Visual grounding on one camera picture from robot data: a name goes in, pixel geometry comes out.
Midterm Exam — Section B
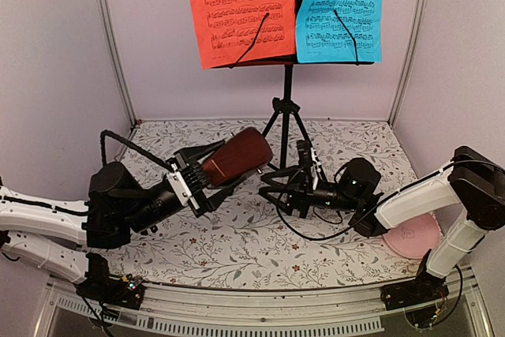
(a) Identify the left aluminium frame post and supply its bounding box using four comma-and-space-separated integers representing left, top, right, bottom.
96, 0, 137, 129

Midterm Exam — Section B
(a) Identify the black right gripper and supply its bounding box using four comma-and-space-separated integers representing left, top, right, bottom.
259, 165, 359, 219

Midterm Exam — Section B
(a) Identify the blue sheet music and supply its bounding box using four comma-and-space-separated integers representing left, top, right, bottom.
296, 0, 383, 65

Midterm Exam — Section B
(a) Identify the pink plastic plate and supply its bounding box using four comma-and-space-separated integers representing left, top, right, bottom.
383, 213, 442, 260

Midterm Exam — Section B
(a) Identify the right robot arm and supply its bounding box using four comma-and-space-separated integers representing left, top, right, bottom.
259, 146, 504, 302

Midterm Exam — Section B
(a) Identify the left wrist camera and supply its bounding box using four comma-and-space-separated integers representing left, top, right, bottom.
166, 163, 200, 212

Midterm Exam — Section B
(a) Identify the right aluminium frame post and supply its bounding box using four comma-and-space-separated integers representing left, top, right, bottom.
387, 0, 428, 129

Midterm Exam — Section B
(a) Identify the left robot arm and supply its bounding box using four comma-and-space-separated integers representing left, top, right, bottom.
1, 137, 271, 308

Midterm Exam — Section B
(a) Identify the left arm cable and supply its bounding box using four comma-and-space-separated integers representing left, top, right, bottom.
99, 129, 174, 174

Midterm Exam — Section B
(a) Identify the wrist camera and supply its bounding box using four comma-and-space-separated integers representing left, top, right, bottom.
166, 163, 200, 212
296, 140, 322, 191

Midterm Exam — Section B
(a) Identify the brown wooden metronome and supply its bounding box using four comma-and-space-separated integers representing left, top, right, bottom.
202, 127, 273, 186

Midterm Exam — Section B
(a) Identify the black music stand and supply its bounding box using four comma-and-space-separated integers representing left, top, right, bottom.
226, 0, 376, 184

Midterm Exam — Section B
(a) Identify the red sheet music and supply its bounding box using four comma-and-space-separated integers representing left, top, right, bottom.
190, 0, 296, 69

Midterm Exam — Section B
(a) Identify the aluminium frame post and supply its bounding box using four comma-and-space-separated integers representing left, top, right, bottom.
96, 0, 137, 129
387, 0, 428, 129

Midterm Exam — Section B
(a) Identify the front aluminium rail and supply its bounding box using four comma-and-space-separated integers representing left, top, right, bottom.
34, 264, 499, 336

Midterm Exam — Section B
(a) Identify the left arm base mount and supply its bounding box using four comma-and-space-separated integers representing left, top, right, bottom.
76, 274, 146, 310

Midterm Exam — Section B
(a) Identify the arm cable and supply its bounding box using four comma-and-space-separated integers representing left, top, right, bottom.
274, 155, 498, 240
99, 129, 174, 174

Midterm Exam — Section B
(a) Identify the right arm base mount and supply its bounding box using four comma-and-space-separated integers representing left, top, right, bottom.
380, 273, 449, 329

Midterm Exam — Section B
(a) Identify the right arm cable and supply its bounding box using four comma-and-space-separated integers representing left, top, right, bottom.
274, 155, 498, 240

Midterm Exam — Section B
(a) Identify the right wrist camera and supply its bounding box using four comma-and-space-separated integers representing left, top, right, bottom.
296, 140, 322, 191

